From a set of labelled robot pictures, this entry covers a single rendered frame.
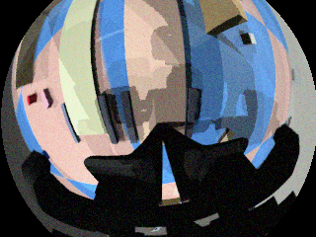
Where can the small red block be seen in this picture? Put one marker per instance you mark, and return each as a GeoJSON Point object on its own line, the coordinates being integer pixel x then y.
{"type": "Point", "coordinates": [31, 99]}

